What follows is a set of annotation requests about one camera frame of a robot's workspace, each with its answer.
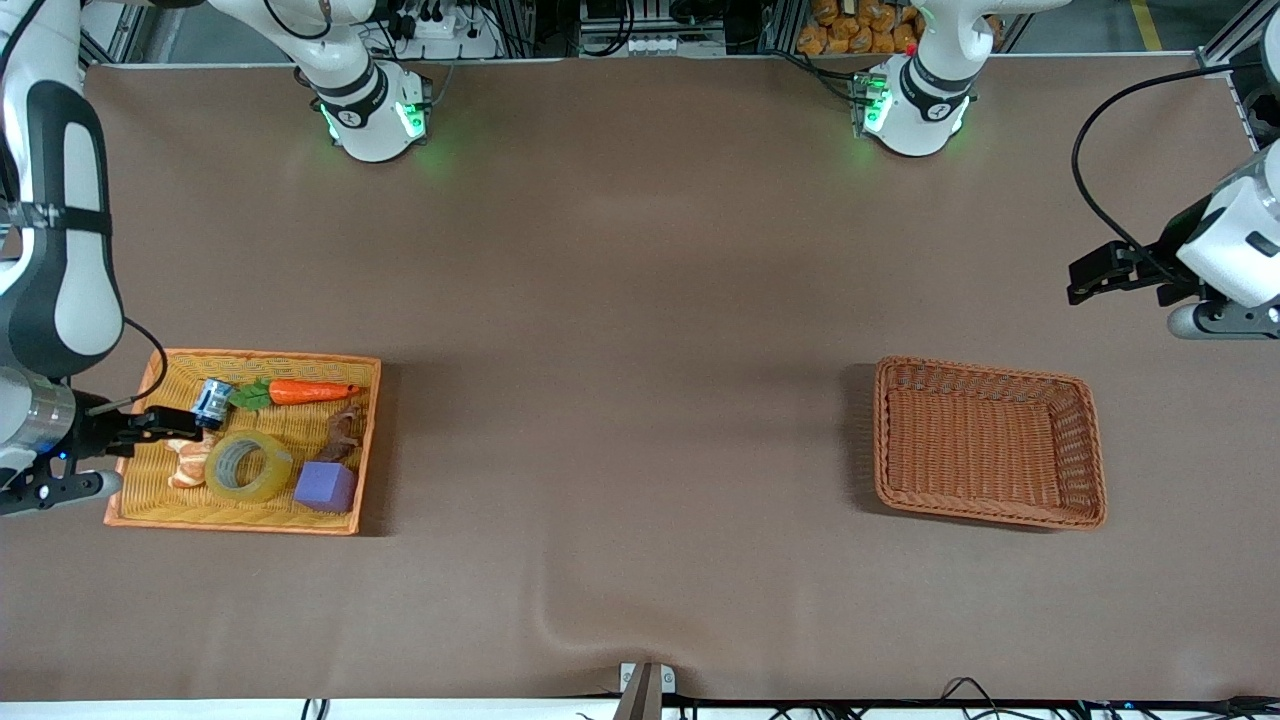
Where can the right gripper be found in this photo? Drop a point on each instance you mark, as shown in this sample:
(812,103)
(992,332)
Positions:
(97,432)

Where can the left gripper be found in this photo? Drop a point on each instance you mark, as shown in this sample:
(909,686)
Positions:
(1157,259)

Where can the yellow transparent tape roll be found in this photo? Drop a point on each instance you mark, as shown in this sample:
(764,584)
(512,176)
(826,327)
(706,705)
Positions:
(274,482)

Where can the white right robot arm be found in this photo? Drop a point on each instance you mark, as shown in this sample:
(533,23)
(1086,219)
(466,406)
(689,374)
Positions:
(80,300)

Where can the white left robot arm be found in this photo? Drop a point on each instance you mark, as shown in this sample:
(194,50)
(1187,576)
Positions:
(915,120)

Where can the toy croissant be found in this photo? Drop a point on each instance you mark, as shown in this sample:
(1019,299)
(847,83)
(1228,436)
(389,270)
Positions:
(185,468)

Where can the small blue can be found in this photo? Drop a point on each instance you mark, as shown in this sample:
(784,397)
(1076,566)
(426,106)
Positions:
(215,395)

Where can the yellow wicker tray orange rim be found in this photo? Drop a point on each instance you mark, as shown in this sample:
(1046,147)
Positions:
(150,500)

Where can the orange toy carrot green leaves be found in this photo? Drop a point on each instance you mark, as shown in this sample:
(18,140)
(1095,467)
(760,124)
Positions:
(305,392)

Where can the purple foam block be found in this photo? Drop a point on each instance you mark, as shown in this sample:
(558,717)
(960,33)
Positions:
(325,487)

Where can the brown toy horse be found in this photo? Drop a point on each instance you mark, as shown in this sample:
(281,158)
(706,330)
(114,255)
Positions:
(342,438)

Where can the brown wicker basket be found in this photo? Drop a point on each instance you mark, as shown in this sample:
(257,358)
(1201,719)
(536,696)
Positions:
(970,445)

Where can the net bag of oranges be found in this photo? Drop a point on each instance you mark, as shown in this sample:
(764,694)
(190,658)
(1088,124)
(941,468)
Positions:
(860,30)

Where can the white power strip with plugs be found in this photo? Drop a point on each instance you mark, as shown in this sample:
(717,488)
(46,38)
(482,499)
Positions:
(450,40)

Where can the brown table cover mat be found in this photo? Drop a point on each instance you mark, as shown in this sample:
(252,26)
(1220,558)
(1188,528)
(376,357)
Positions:
(640,250)

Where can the long white power strip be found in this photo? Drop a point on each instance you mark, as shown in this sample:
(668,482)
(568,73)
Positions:
(675,45)

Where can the aluminium frame post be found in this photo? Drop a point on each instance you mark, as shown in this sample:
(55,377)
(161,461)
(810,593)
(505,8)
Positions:
(1225,50)
(120,30)

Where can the metal bracket at table edge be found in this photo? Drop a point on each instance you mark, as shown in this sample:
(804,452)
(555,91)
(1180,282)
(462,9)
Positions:
(647,690)

